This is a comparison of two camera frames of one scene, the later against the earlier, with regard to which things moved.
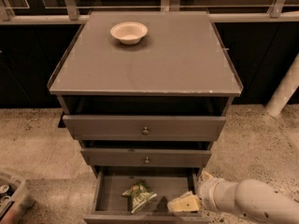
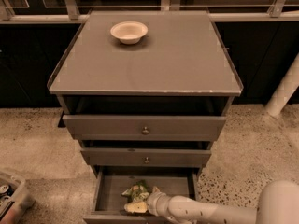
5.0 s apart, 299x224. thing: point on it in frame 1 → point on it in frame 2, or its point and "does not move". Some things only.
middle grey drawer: x=146 y=158 does not move
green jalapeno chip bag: x=139 y=194 does not move
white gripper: x=207 y=192 → x=154 y=200
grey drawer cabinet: x=146 y=93 does not move
